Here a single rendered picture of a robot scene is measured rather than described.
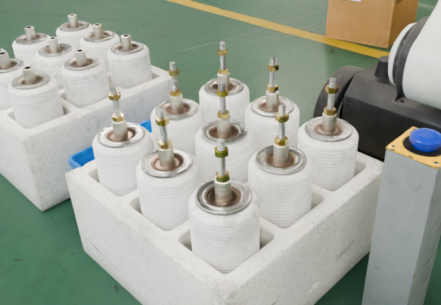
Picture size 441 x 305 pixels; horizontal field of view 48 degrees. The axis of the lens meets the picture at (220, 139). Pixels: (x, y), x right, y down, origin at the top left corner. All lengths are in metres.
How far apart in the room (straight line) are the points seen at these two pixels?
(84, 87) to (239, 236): 0.57
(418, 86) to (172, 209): 0.44
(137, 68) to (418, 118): 0.60
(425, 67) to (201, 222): 0.44
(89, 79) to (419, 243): 0.71
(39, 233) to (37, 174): 0.12
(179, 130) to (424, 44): 0.42
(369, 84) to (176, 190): 0.53
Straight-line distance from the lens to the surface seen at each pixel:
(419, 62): 0.86
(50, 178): 1.09
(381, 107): 1.07
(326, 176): 0.81
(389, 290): 0.80
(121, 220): 0.77
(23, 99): 1.05
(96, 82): 1.10
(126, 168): 0.80
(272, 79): 0.85
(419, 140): 0.66
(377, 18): 1.84
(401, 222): 0.72
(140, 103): 1.15
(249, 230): 0.66
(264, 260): 0.68
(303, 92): 1.50
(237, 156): 0.78
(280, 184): 0.70
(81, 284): 0.94
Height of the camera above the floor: 0.66
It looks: 32 degrees down
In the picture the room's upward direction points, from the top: 3 degrees counter-clockwise
